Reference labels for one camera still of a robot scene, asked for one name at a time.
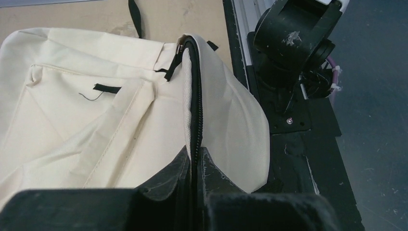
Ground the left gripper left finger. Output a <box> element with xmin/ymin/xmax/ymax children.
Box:
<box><xmin>0</xmin><ymin>148</ymin><xmax>191</xmax><ymax>231</ymax></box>

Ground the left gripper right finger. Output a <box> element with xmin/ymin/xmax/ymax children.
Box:
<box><xmin>196</xmin><ymin>147</ymin><xmax>340</xmax><ymax>231</ymax></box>

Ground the cream canvas backpack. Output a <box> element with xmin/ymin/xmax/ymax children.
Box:
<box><xmin>0</xmin><ymin>0</ymin><xmax>271</xmax><ymax>211</ymax></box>

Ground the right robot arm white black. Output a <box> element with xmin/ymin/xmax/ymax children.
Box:
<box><xmin>253</xmin><ymin>0</ymin><xmax>349</xmax><ymax>88</ymax></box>

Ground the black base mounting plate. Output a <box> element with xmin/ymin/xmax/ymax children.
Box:
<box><xmin>223</xmin><ymin>1</ymin><xmax>364</xmax><ymax>231</ymax></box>

